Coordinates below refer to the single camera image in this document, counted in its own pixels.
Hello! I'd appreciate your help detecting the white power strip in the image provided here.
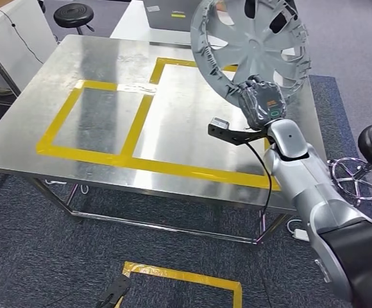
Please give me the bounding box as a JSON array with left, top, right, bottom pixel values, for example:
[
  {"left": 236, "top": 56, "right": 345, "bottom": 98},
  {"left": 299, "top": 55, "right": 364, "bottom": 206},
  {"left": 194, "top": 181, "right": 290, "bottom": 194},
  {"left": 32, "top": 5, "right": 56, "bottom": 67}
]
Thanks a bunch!
[{"left": 293, "top": 228, "right": 311, "bottom": 243}]

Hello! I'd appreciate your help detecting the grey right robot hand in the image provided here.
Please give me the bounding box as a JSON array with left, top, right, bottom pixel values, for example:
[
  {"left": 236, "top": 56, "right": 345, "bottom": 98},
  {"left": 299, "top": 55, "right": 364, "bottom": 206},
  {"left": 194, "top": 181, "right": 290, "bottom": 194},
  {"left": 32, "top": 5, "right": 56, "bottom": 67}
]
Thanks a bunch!
[{"left": 237, "top": 75, "right": 287, "bottom": 131}]

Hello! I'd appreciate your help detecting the steel workbench table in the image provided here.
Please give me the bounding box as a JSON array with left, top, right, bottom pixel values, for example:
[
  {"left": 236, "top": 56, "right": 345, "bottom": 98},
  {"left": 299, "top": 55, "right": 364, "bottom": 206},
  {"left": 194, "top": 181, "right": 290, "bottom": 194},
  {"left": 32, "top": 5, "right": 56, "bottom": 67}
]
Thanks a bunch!
[{"left": 0, "top": 33, "right": 328, "bottom": 246}]

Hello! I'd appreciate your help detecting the silver wheel hubcap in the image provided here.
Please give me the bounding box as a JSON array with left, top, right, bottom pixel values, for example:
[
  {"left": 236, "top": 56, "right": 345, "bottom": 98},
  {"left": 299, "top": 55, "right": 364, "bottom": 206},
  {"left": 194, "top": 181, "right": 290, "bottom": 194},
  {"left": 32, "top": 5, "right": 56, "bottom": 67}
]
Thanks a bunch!
[{"left": 190, "top": 0, "right": 312, "bottom": 108}]

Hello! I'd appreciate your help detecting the white desk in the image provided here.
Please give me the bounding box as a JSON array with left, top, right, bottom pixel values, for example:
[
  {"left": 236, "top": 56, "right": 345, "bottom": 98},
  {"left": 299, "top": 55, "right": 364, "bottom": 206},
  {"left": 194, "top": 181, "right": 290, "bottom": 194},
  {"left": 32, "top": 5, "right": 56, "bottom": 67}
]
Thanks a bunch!
[{"left": 0, "top": 0, "right": 58, "bottom": 98}]

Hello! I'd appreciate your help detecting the grey box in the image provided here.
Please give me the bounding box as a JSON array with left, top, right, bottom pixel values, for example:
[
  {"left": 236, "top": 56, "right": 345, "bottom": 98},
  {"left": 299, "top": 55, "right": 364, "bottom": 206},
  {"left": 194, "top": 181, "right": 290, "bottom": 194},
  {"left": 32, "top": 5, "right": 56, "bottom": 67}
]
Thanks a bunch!
[{"left": 143, "top": 0, "right": 202, "bottom": 33}]

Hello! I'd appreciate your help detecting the white floor cable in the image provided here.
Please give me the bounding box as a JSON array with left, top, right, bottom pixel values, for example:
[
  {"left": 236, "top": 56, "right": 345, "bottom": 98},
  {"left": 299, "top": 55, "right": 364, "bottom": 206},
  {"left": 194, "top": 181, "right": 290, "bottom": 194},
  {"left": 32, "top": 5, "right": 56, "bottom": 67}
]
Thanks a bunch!
[
  {"left": 45, "top": 179, "right": 90, "bottom": 196},
  {"left": 286, "top": 218, "right": 303, "bottom": 235}
]

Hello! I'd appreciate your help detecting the thin black desk cable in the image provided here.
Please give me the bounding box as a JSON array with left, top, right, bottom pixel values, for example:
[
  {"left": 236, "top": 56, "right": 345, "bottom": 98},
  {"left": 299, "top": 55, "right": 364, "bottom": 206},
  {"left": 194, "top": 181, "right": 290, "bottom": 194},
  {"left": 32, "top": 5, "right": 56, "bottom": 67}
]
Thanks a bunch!
[{"left": 0, "top": 6, "right": 45, "bottom": 65}]

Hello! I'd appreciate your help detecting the black camera cable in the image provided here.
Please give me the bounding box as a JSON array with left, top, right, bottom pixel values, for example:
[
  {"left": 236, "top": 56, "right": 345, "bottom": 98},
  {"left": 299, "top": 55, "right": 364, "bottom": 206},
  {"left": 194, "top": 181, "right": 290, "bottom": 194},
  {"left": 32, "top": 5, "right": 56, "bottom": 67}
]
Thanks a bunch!
[{"left": 245, "top": 142, "right": 273, "bottom": 216}]

